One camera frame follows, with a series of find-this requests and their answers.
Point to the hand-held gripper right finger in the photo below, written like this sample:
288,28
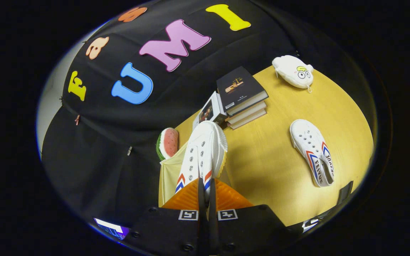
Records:
247,231

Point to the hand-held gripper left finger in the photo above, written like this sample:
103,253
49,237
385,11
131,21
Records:
169,231

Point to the beige fabric storage box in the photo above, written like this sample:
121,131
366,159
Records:
167,174

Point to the white canvas shoe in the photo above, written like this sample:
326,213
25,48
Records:
308,142
205,142

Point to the lit computer monitor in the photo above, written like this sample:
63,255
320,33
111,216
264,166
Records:
112,229

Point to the black backdrop cloth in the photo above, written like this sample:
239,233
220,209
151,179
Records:
119,167

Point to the watermelon slice plush toy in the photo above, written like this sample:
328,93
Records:
169,142

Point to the brown hardcover book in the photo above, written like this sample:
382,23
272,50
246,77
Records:
249,121
249,113

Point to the white portrait cover book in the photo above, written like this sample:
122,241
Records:
208,112

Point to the black hardcover book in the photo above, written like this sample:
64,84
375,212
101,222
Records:
237,89

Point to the pink clothespin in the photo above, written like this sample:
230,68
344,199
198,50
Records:
77,120

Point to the white plush toy with eyes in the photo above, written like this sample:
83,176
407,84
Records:
290,71

